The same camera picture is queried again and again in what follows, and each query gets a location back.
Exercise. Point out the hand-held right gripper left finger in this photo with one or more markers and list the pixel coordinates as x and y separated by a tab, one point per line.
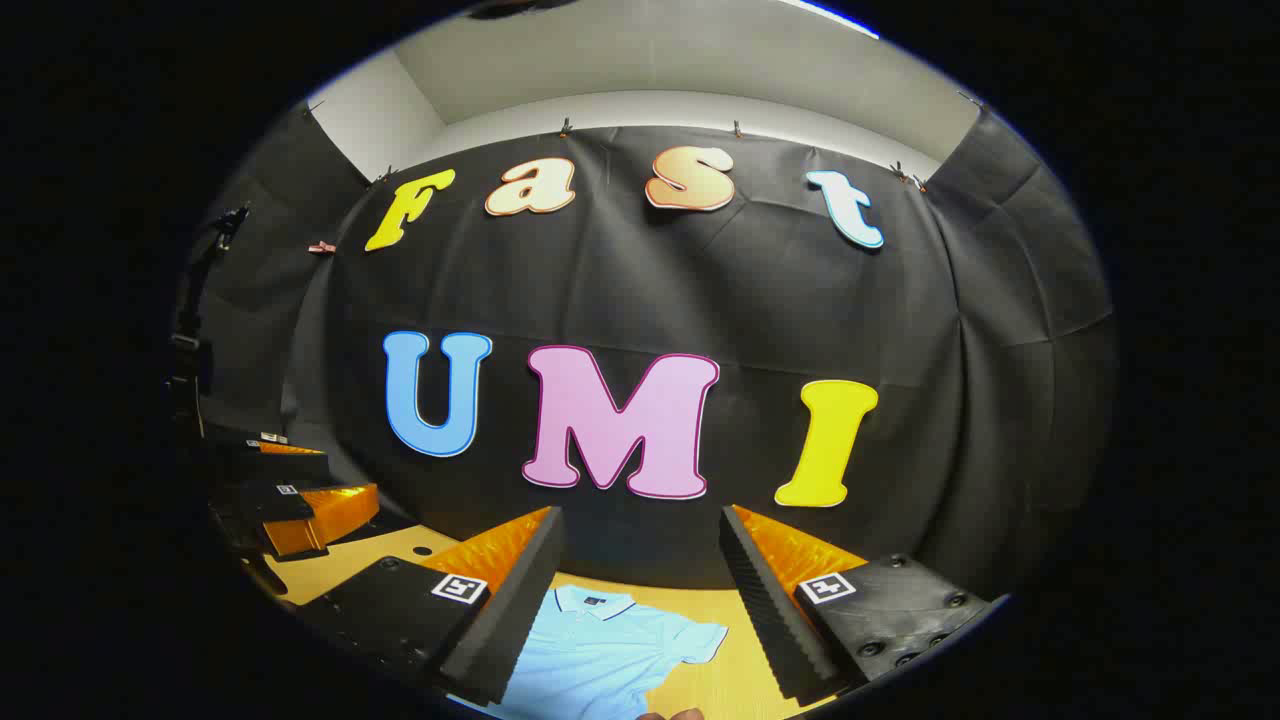
520	600

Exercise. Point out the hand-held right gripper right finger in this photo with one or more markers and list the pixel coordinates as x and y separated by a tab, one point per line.
765	600

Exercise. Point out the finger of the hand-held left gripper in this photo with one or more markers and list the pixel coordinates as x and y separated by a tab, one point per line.
290	465
270	505

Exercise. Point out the light blue T-shirt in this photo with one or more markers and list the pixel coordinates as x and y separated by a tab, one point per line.
600	660

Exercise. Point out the black backdrop cloth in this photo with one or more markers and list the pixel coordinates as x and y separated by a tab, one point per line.
600	280

